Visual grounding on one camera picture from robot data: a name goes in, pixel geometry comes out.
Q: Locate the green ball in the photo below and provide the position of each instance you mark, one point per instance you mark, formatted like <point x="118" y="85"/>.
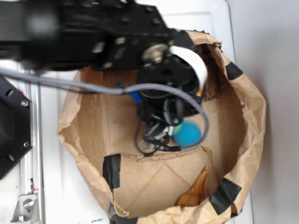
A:
<point x="177" y="128"/>

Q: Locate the aluminium frame rail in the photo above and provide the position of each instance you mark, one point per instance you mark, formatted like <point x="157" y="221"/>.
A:
<point x="31" y="165"/>

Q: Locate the metal corner bracket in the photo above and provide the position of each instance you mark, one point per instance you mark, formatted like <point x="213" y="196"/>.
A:
<point x="26" y="211"/>

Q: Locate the long brown bark piece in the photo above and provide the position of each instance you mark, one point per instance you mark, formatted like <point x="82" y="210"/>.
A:
<point x="211" y="59"/>

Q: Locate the brown glossy wooden piece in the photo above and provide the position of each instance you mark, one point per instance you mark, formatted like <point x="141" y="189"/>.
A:
<point x="195" y="195"/>

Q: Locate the blue dimpled ball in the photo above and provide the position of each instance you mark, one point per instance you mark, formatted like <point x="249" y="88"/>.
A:
<point x="189" y="134"/>

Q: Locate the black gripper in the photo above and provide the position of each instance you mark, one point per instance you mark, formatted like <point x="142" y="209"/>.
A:
<point x="163" y="108"/>

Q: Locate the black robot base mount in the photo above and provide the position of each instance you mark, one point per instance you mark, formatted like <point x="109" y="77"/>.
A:
<point x="15" y="126"/>

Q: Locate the brown paper bag bin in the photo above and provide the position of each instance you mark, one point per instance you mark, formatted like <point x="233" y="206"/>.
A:
<point x="99" y="131"/>

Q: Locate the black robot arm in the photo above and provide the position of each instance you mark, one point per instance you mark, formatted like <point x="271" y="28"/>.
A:
<point x="63" y="35"/>

